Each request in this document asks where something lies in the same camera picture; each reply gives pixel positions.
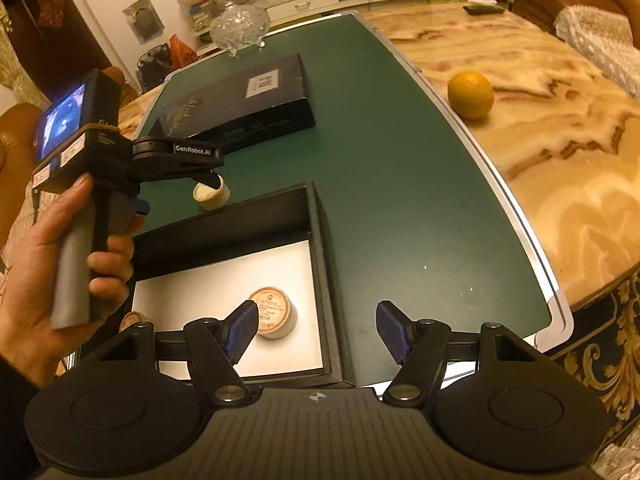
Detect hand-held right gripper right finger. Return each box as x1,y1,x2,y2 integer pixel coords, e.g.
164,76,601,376
376,299,545,406

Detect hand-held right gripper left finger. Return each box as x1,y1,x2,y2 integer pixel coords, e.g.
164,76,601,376
98,299,261,407

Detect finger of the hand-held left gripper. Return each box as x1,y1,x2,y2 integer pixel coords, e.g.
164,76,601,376
192,168,222,192

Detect small round cream container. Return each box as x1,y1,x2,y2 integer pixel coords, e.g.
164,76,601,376
193,176,232,212

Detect round tin with orange label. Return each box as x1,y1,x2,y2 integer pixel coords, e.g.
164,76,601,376
119,311,147,334
248,286,299,341

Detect black box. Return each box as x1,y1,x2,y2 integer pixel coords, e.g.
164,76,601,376
117,181,356,387

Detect person's left forearm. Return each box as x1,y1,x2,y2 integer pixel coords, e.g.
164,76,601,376
0,354,53,480

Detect marble desktop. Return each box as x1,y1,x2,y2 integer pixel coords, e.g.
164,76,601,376
117,1,640,312

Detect person's left hand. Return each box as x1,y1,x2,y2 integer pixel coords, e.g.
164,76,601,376
0,172,146,389

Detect brown leather chair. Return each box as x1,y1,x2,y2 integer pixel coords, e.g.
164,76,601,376
0,102,47,248

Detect black box lid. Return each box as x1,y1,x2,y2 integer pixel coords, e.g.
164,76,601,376
150,53,317,156

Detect black plastic bag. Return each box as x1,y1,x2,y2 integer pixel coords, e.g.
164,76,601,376
135,43,174,94

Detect orange plastic bag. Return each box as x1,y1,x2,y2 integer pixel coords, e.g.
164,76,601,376
168,34,194,69

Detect dark wooden door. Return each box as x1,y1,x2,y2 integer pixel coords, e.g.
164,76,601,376
0,0,114,104

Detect cut glass bowl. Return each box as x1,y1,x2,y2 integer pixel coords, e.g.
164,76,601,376
208,3,272,57

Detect dark gold-patterned table base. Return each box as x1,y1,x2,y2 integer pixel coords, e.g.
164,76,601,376
530,269,640,448

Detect orange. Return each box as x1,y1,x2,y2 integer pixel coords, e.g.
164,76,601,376
447,70,495,120

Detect white lace cloth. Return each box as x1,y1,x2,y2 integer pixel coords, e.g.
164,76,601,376
553,4,640,107

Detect wall photo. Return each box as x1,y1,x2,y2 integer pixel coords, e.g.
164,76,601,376
122,0,166,44

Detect green board with silver frame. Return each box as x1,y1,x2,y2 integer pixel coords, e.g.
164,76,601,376
131,10,574,397

